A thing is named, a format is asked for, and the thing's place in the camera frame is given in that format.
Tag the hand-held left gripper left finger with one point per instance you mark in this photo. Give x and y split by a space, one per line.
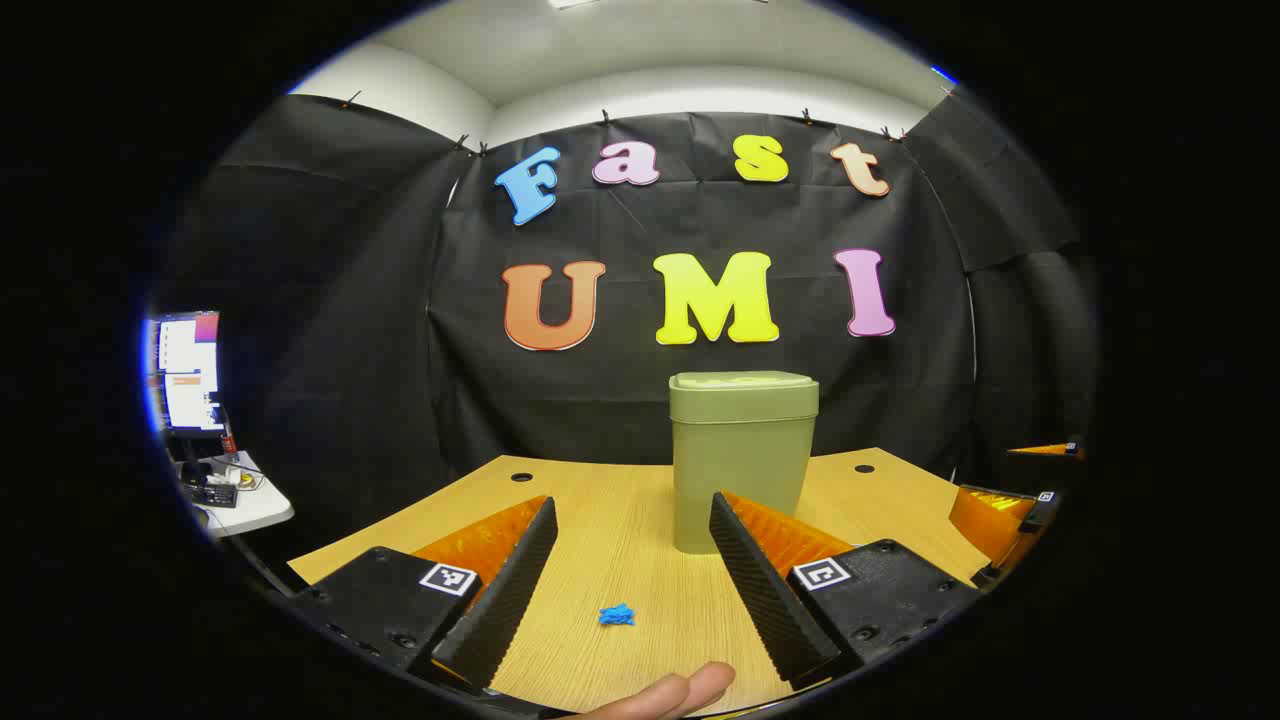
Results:
510 590

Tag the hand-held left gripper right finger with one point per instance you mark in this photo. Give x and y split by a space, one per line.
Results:
760 590

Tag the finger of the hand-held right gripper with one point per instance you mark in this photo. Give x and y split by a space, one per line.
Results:
985 515
1045 450

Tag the blue paper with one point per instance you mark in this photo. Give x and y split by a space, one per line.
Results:
616 615

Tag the green desktop garbage bin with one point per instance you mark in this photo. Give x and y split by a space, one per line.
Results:
740 450

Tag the wooden desktop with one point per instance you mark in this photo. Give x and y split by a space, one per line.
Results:
620 520

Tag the white side table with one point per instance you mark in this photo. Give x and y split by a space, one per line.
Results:
260 512

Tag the black backdrop cloth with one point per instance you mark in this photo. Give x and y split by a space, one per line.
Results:
400 350

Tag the black keyboard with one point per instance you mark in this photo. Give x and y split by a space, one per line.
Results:
220 495

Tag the red bottle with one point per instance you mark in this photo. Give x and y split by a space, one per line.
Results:
230 440

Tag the computer monitor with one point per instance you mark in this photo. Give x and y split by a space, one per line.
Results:
190 370

